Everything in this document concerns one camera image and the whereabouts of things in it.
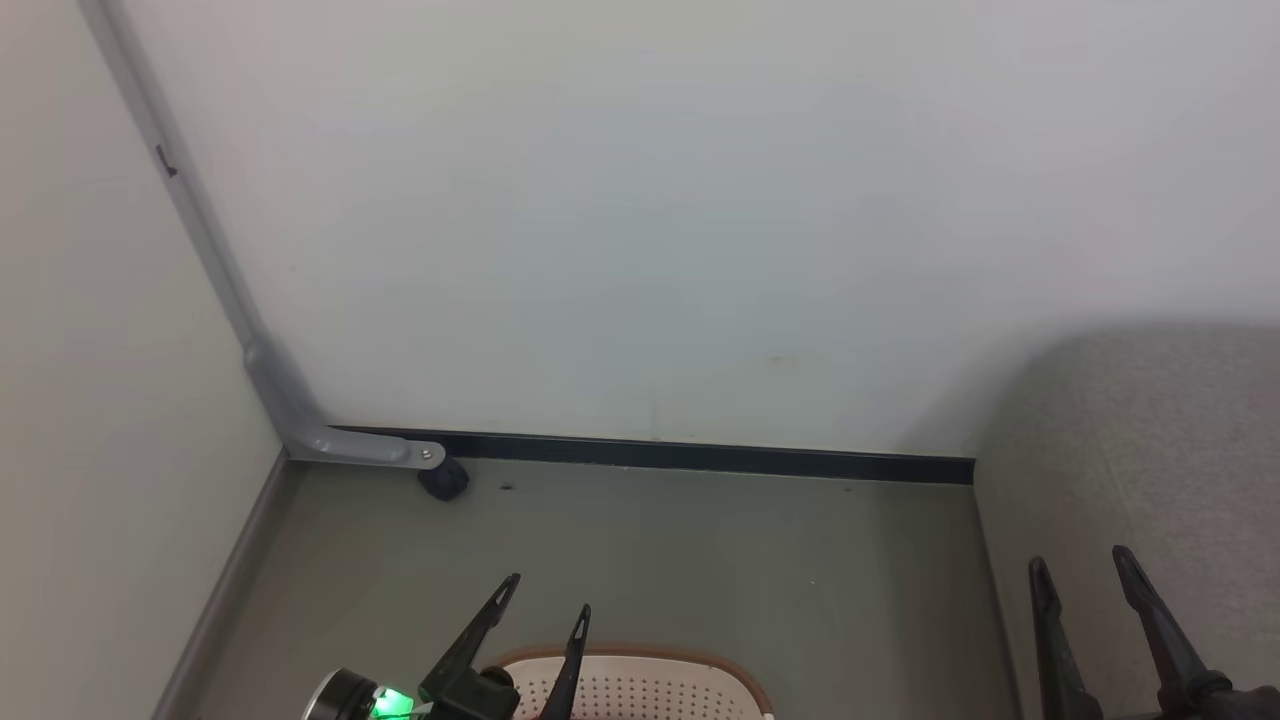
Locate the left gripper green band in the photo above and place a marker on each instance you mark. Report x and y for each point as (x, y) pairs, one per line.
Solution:
(470, 698)

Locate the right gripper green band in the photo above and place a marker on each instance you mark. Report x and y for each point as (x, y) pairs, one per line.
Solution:
(1225, 703)

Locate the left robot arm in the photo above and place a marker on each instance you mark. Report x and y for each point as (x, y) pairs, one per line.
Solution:
(342, 697)

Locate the grey fabric sofa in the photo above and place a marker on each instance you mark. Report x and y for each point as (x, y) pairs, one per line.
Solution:
(1150, 450)

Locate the cream laundry basket brown rim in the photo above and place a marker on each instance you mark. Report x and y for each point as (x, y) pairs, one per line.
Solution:
(650, 690)

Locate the black caster wheel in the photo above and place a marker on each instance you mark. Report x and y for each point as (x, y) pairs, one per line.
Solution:
(445, 480)

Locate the black skirting strip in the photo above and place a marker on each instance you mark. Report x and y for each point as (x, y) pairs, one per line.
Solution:
(700, 455)

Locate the grey skirting board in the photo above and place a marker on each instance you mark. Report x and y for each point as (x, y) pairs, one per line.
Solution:
(225, 600)

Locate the grey metal partition frame leg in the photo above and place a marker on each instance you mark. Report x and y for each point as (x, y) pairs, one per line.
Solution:
(290, 400)

